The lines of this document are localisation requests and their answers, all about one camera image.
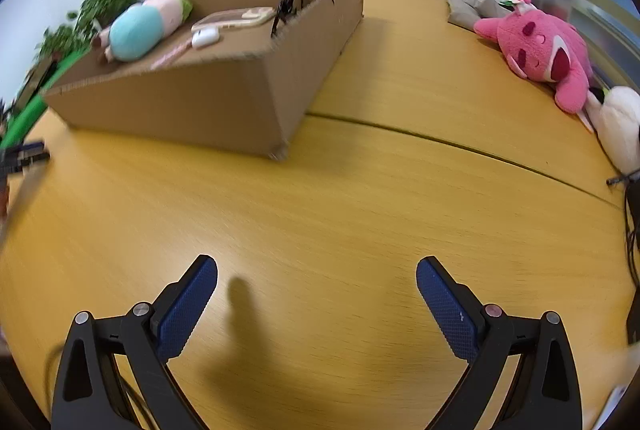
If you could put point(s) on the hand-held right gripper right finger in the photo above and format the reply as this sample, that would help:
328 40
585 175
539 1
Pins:
447 305

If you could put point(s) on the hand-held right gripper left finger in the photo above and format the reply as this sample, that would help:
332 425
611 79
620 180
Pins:
187 305

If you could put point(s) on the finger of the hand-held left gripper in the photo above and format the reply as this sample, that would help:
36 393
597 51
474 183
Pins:
25 155

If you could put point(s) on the pink bear-topped pen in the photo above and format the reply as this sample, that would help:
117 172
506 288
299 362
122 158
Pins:
170 55

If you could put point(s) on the brown cardboard box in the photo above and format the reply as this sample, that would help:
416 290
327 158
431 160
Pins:
200 100

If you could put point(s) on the white earbuds case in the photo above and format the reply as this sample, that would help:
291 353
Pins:
206 38

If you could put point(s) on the white clear phone case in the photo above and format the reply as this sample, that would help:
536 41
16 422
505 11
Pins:
230 18

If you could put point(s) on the green plastic object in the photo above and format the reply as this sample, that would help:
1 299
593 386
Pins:
30 108

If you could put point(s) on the green potted plant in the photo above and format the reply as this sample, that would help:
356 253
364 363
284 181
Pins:
100 5

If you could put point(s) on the plush doll with green hair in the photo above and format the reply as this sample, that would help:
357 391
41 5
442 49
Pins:
140 30

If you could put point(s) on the black device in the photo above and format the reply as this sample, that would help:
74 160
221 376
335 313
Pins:
635 317

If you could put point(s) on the white plush toy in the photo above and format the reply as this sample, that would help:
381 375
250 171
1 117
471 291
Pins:
620 120

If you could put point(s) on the pink plush bear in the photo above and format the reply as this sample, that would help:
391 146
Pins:
540 45

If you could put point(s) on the grey cloth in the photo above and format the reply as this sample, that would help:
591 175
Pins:
462 13

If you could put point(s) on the black glasses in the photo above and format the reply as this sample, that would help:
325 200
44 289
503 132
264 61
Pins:
285 8

